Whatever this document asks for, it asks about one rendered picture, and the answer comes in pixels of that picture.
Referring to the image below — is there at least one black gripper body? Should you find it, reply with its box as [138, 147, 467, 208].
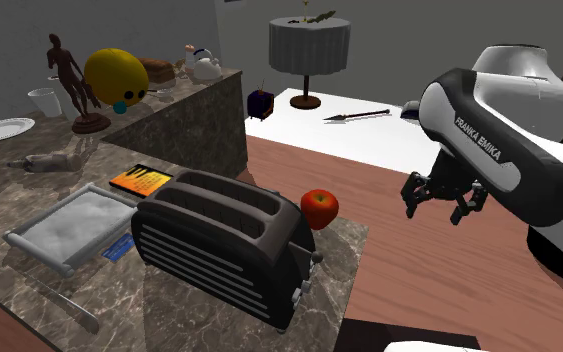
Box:
[428, 149, 477, 200]

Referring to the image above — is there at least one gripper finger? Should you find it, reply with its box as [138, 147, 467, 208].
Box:
[449, 181, 490, 227]
[400, 171, 432, 220]

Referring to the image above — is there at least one white table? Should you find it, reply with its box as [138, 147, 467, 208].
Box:
[244, 87, 441, 177]

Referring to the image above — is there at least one white and blue object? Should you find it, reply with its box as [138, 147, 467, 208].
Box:
[399, 100, 424, 122]

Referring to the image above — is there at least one red apple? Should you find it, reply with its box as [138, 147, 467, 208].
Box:
[300, 188, 340, 231]

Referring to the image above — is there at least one dark blue small box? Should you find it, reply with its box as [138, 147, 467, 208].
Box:
[247, 80, 276, 122]

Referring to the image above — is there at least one black toaster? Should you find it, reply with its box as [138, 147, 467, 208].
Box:
[131, 168, 325, 335]

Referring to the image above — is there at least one white teapot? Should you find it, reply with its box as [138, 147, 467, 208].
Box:
[192, 48, 224, 82]

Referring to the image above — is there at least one orange book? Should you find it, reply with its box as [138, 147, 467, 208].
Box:
[109, 164, 174, 199]

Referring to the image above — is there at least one brown bread loaf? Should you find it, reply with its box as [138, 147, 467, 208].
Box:
[137, 57, 177, 85]

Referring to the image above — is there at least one blue card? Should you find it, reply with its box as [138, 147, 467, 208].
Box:
[101, 232, 136, 264]

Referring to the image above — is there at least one yellow round toy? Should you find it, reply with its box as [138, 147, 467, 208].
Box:
[83, 48, 151, 116]

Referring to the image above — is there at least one grey framed tray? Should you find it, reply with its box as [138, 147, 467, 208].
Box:
[1, 182, 139, 279]

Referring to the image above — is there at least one grey knife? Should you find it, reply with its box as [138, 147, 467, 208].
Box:
[19, 270, 101, 336]

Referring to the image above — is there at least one grey lying bottle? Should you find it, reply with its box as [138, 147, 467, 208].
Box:
[6, 152, 83, 174]

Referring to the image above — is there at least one brown human figure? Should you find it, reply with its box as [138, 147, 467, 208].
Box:
[46, 33, 113, 135]

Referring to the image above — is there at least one white cup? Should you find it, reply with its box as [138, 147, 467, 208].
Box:
[27, 88, 63, 119]

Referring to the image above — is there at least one white plate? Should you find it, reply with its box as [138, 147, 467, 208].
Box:
[0, 117, 36, 144]

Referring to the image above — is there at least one grey draped pedestal table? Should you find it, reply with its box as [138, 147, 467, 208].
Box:
[268, 0, 352, 110]

